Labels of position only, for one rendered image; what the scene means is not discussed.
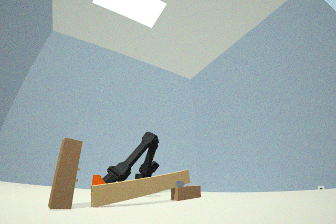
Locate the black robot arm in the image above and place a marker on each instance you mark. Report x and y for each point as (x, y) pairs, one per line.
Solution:
(121, 171)

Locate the long wooden rail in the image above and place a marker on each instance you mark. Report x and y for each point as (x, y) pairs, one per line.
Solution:
(105, 194)

